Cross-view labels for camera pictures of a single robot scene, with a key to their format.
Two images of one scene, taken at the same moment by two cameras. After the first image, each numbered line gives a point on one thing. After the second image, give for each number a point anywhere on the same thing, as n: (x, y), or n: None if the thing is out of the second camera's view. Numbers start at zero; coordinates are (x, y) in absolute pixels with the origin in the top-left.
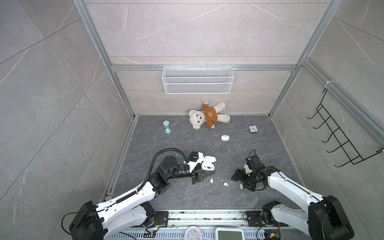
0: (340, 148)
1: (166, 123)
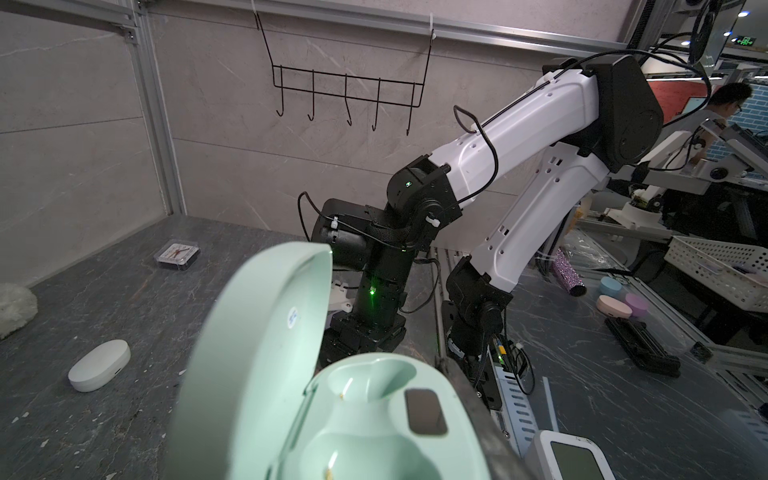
0: (377, 100)
1: None
